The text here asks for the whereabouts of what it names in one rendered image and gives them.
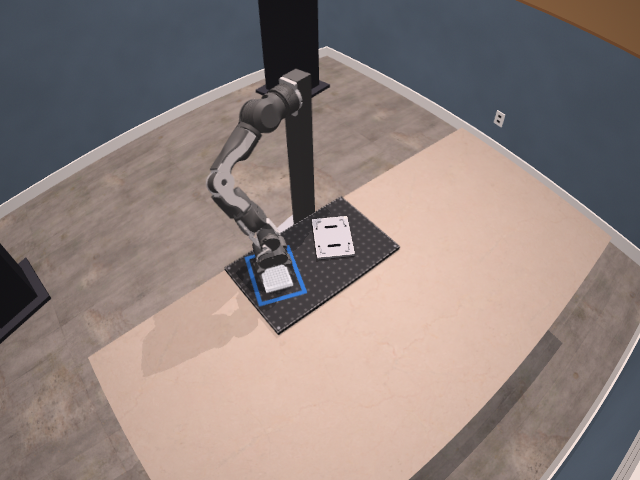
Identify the blue rectangular tape outline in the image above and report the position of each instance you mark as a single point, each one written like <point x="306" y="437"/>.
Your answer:
<point x="282" y="297"/>

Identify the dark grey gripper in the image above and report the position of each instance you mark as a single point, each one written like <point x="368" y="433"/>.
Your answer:
<point x="269" y="260"/>

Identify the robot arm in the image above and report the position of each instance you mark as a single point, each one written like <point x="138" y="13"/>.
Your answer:
<point x="265" y="116"/>

